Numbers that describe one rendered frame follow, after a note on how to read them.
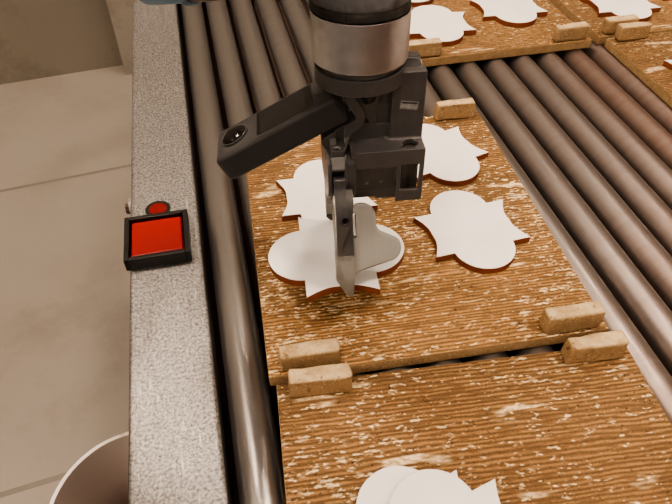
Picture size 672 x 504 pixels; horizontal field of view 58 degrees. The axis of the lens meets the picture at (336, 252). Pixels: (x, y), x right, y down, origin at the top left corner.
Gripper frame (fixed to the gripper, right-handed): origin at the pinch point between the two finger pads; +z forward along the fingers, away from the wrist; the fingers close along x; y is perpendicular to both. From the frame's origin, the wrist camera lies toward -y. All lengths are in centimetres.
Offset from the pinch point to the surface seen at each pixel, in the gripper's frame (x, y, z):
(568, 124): 32, 39, 8
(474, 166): 19.2, 20.3, 4.6
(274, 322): -2.8, -6.8, 6.6
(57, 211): 134, -85, 92
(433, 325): -5.0, 9.4, 6.8
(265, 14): 74, -5, 4
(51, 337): 77, -76, 95
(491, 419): -16.0, 12.3, 7.4
